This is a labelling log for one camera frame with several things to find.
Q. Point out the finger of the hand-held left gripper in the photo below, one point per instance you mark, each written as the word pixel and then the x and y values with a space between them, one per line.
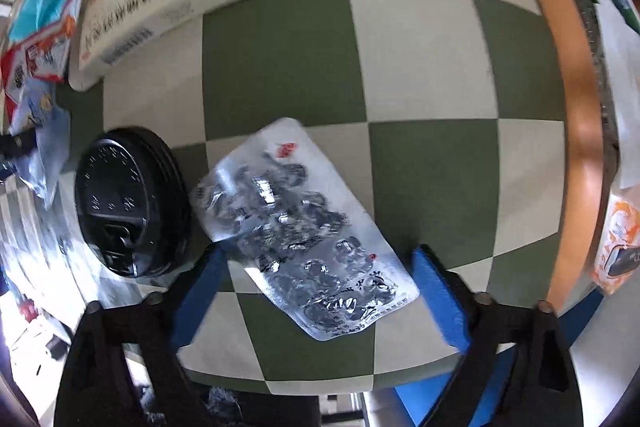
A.
pixel 17 147

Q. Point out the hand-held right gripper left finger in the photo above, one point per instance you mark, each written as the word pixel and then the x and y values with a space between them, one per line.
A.
pixel 197 297

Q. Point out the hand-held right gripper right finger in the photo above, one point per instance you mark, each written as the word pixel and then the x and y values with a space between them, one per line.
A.
pixel 440 302

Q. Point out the silver blister pack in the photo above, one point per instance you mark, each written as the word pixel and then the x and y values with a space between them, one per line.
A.
pixel 300 227

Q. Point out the clear blue plastic packet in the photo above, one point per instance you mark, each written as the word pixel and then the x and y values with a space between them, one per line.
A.
pixel 45 132

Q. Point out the red white snack packet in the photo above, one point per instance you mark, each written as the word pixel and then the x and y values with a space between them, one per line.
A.
pixel 30 62

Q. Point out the black plastic cup lid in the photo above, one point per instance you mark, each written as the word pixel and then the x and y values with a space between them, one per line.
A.
pixel 115 202

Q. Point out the orange printed bag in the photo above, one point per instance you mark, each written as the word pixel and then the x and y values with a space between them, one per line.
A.
pixel 617 237

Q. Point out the green white checkered tablecloth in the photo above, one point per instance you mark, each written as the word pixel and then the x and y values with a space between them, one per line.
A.
pixel 425 57

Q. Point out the round wooden table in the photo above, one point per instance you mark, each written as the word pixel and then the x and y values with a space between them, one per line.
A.
pixel 575 82

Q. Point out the white paper bag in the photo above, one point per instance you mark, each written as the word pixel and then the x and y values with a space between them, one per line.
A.
pixel 620 82

